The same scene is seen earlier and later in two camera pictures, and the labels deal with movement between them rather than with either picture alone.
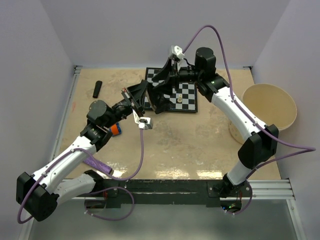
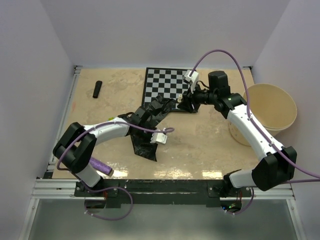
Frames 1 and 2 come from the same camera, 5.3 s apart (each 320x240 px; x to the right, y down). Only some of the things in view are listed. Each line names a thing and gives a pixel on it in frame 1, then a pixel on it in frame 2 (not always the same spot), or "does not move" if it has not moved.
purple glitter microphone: x=98 y=164 does not move
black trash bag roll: x=97 y=89 does not move
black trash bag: x=160 y=102 -> x=155 y=111
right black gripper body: x=175 y=75 -> x=195 y=97
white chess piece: x=180 y=99 does not move
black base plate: x=166 y=192 does not move
